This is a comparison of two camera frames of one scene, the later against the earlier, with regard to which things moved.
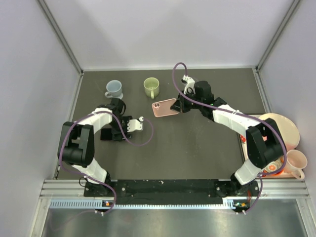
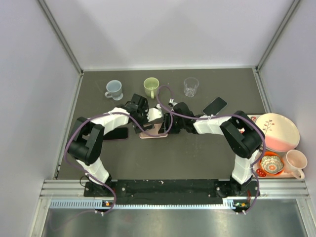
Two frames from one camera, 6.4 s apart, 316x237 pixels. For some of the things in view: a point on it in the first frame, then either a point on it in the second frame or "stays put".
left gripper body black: x=116 y=131 -> x=141 y=119
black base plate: x=166 y=192 stays put
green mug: x=151 y=87 stays put
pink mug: x=296 y=162 stays put
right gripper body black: x=186 y=105 -> x=177 y=124
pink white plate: x=290 y=133 stays put
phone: x=162 y=108 -> x=153 y=132
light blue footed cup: x=114 y=88 stays put
